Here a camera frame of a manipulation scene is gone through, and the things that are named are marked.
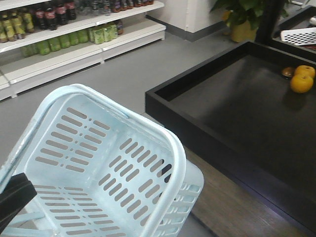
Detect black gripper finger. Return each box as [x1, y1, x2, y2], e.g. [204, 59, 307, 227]
[0, 173, 37, 227]

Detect light blue plastic basket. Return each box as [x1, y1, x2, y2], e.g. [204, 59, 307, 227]
[0, 84, 204, 237]

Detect white store shelf unit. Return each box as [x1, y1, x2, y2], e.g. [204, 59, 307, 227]
[0, 0, 166, 99]

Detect row of green bottles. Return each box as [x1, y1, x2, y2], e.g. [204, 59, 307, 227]
[20, 20, 124, 58]

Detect cola bottles on shelf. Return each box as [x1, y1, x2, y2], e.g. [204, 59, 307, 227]
[33, 0, 77, 31]

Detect black wooden fruit display table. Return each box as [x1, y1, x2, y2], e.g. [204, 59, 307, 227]
[145, 41, 316, 237]

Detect green potted plant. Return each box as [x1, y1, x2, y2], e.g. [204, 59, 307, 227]
[210, 0, 289, 43]

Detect brown kiwi fruit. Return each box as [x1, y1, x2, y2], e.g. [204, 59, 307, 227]
[281, 67, 295, 79]

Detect black upper display shelf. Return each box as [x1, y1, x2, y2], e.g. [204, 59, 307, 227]
[255, 0, 316, 62]

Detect yellow citrus front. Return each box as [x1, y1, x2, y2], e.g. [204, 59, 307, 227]
[290, 75, 314, 94]

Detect white perforated grater board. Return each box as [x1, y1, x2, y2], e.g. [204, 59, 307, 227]
[280, 27, 316, 46]

